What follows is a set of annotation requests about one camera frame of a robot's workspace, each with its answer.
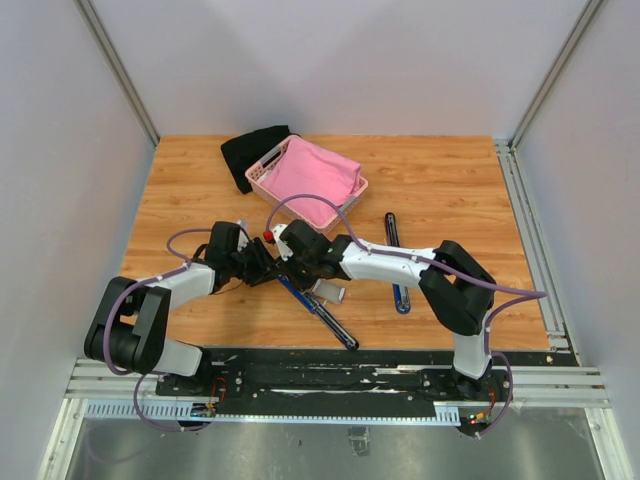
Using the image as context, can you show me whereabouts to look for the silver staple strips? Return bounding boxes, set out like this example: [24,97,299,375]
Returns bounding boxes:
[312,279,346,305]

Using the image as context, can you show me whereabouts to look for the pink plastic basket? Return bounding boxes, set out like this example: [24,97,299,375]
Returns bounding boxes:
[245,135,368,233]

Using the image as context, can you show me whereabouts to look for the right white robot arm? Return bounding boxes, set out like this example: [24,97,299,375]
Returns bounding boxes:
[264,219,495,400]

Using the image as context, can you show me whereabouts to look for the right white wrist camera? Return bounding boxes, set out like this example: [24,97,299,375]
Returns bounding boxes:
[263,223,293,261]

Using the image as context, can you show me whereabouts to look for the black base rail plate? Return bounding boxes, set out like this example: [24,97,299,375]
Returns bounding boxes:
[149,344,516,421]

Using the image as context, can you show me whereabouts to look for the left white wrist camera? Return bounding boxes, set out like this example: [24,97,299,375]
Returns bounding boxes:
[237,219,250,251]

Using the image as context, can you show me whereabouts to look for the pink folded cloth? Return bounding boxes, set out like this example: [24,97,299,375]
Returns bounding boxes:
[257,135,364,227]

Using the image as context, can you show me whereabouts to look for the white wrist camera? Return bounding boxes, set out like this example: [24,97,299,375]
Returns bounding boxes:
[237,219,250,251]
[263,223,293,261]

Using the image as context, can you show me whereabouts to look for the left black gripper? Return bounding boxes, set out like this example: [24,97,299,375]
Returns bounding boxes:
[228,237,282,287]

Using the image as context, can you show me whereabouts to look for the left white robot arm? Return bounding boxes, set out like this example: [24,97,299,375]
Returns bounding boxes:
[84,221,276,396]

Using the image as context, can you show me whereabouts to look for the black folded cloth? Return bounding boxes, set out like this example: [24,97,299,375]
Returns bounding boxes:
[220,125,292,194]

